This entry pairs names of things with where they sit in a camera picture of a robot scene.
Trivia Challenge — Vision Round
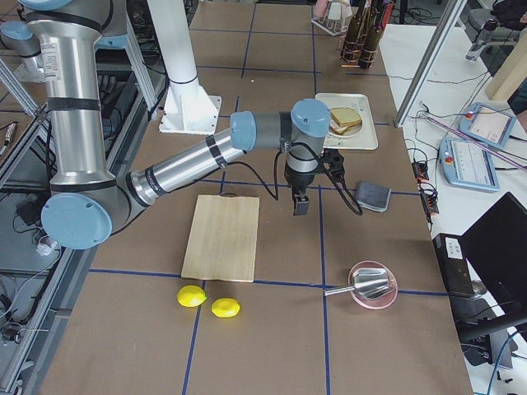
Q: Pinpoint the yellow lemon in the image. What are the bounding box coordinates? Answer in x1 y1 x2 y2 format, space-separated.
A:
176 285 207 308
211 298 240 318

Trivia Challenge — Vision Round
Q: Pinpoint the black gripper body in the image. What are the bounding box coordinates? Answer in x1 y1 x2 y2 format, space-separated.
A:
284 164 317 193

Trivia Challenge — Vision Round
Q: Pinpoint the wooden cutting board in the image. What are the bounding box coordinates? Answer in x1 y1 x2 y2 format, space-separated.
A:
181 195 259 282

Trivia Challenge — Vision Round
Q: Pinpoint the bread slice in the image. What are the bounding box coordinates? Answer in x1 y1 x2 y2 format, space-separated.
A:
329 123 361 137
330 107 362 128

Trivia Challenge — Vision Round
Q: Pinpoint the grey folded cloth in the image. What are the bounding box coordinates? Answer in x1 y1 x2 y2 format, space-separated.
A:
355 180 392 212

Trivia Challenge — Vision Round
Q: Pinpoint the silver grabber stick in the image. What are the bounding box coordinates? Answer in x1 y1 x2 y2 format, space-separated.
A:
420 109 526 171

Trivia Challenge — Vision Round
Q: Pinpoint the front green wine bottle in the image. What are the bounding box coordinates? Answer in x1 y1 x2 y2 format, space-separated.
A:
345 0 371 41

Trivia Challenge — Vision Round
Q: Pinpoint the near teach pendant tablet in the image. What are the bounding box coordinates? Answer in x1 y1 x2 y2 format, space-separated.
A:
439 137 500 193

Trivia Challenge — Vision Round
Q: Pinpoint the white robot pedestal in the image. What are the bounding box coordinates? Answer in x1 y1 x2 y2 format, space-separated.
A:
147 0 222 135

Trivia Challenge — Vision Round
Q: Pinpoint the black computer box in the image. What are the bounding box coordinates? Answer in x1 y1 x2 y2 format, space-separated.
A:
433 233 487 299

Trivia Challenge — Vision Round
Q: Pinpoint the middle dark wine bottle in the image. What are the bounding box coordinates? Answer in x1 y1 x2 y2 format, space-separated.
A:
358 0 383 69

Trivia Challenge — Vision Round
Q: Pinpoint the third robot base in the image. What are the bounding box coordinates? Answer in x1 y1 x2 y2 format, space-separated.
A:
1 21 45 83

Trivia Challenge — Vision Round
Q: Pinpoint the pink bowl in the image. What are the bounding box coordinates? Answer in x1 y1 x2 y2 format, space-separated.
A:
347 260 399 309

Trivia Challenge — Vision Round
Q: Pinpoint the metal scoop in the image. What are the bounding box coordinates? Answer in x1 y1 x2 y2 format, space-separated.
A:
324 267 394 300

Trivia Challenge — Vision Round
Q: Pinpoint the teach pendant tablet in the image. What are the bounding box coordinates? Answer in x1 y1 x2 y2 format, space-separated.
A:
439 137 500 193
459 102 516 150

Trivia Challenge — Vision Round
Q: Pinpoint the black laptop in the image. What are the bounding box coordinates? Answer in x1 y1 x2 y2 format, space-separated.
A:
458 192 526 342

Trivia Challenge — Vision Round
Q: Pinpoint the aluminium frame post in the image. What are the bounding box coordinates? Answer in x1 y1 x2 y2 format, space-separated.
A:
394 0 468 128

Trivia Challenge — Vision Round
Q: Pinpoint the copper wire bottle rack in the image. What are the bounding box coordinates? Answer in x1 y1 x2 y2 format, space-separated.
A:
339 35 380 69

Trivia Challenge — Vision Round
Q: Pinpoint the lilac pink cup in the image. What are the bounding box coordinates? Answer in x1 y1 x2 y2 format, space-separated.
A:
314 0 329 18

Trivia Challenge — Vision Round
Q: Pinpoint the white wire cup rack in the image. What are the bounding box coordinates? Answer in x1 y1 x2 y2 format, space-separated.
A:
311 0 352 36

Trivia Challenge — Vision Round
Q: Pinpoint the right yellow lemon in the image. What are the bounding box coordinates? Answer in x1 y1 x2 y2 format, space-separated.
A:
176 285 207 308

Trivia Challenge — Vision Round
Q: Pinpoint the left yellow lemon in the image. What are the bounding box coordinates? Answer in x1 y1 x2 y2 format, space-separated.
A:
211 298 240 318

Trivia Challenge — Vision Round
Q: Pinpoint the cream bear tray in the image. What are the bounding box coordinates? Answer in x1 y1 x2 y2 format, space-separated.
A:
315 93 378 151

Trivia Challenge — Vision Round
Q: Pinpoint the white round plate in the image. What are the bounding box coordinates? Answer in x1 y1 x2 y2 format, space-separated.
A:
329 107 362 137

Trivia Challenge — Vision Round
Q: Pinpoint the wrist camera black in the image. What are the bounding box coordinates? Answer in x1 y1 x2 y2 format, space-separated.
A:
320 148 345 183

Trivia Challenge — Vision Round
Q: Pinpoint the far teach pendant tablet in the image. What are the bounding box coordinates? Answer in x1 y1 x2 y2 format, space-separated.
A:
459 102 516 150

